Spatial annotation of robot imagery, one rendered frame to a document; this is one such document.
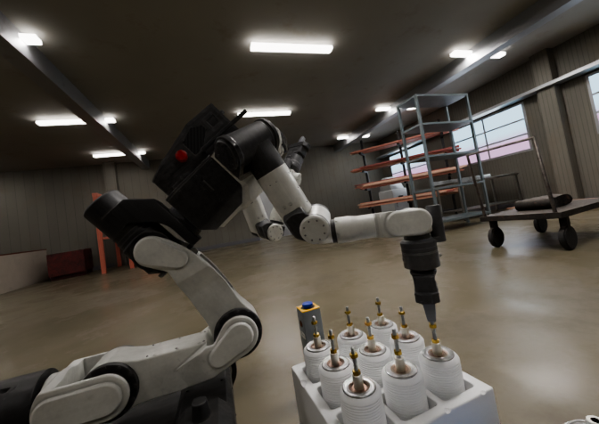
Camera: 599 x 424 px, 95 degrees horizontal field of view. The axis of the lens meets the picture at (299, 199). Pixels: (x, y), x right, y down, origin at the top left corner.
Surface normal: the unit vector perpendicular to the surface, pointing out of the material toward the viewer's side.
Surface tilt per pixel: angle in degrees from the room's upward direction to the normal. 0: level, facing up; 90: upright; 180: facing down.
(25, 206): 90
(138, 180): 90
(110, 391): 90
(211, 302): 90
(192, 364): 102
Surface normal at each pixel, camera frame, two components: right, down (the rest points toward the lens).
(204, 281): 0.47, 0.28
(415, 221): -0.18, -0.03
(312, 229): -0.13, 0.23
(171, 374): 0.29, -0.10
